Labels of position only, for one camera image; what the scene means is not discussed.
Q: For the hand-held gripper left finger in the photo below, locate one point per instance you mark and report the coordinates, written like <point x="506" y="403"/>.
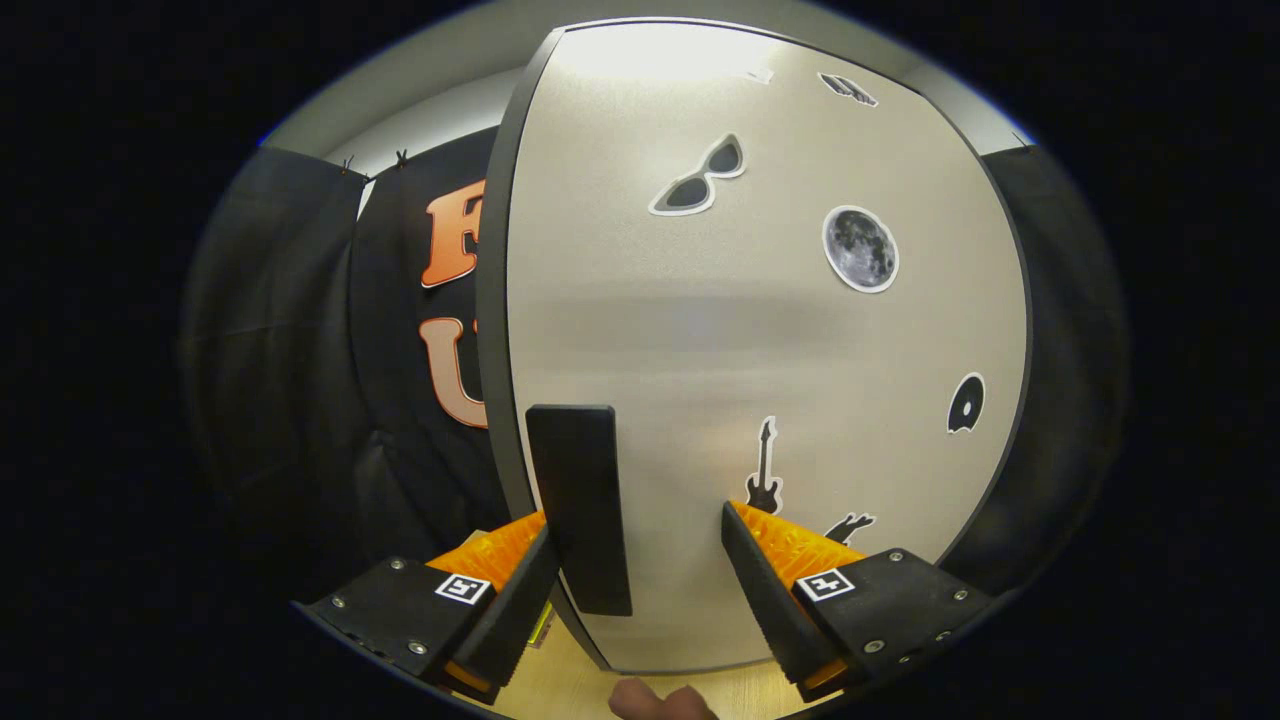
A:
<point x="520" y="620"/>

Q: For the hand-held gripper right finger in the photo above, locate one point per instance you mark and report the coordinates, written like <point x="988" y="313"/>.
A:
<point x="765" y="600"/>

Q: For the beige shoe cabinet door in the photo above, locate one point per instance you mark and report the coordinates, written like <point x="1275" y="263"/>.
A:
<point x="720" y="330"/>

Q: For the dark grey shoe cabinet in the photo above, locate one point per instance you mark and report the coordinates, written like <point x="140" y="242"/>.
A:
<point x="492" y="330"/>

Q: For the yellow-edged book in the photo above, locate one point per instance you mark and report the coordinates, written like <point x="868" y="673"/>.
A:
<point x="544" y="625"/>

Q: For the black backdrop cloth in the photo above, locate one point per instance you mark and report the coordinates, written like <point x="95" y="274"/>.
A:
<point x="380" y="480"/>

